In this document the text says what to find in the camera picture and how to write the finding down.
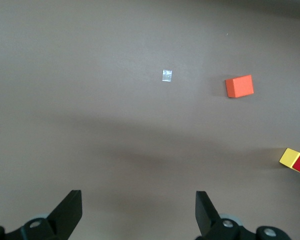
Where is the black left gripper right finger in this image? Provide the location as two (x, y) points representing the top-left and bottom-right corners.
(195, 190), (291, 240)

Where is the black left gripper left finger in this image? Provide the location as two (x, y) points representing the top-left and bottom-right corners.
(0, 189), (83, 240)

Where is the yellow wooden block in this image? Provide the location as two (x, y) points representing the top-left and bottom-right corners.
(279, 147), (300, 169)

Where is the orange wooden block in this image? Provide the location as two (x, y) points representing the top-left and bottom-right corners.
(224, 74), (255, 99)

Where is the small clear tape piece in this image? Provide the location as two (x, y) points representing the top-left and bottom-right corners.
(161, 69), (173, 83)

